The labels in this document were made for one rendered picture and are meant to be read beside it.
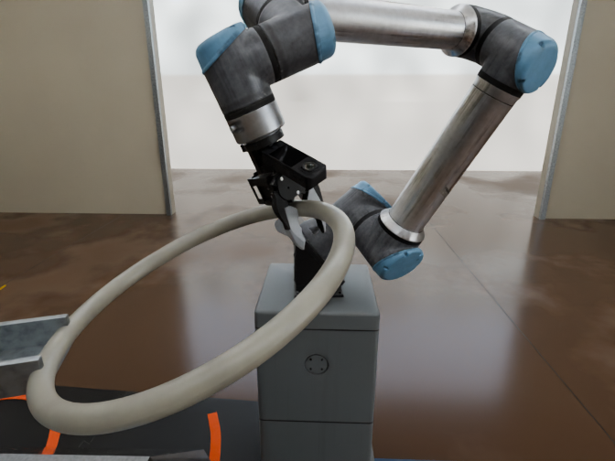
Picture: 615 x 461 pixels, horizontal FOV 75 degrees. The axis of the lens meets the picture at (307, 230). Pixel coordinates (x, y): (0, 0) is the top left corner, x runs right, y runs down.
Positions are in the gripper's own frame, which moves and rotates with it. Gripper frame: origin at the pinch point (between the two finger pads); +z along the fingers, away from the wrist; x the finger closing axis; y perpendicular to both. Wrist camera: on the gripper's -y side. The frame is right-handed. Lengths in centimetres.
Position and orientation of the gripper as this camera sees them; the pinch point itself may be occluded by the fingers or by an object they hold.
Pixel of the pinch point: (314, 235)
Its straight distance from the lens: 74.6
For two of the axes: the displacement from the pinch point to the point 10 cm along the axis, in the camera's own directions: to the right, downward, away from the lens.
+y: -6.5, -0.5, 7.6
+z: 3.8, 8.5, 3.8
